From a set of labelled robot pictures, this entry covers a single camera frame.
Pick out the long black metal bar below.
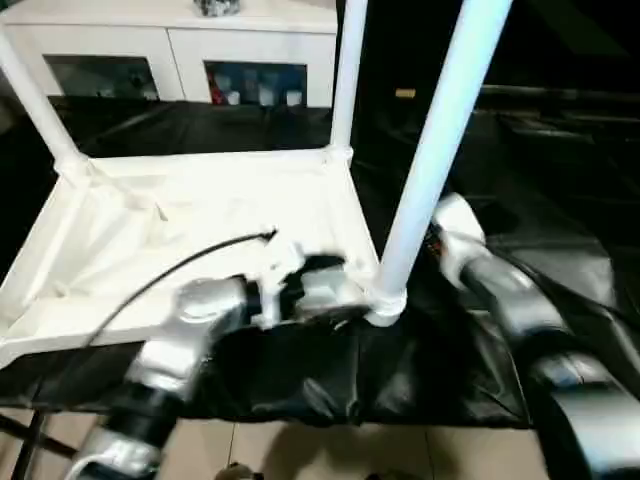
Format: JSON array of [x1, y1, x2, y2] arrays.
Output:
[[478, 83, 640, 103]]

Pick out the black work mat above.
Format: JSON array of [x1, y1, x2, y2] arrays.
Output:
[[0, 94, 640, 431]]

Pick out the black folding table frame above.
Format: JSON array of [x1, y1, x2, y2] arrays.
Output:
[[0, 399, 79, 480]]

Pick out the white cabinet with glass doors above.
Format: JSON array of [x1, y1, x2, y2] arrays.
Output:
[[0, 0, 340, 107]]

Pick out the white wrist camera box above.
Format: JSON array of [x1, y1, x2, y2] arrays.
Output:
[[431, 192, 487, 290], [252, 239, 307, 330]]

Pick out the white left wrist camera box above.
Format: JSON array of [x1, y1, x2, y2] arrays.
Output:
[[252, 239, 307, 330]]

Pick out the dark robot body part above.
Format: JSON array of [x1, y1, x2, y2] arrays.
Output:
[[218, 463, 262, 480]]

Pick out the white plastic table top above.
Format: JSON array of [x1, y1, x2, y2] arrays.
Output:
[[0, 146, 410, 370]]

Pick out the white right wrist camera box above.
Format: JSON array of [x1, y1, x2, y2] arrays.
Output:
[[431, 192, 487, 290]]

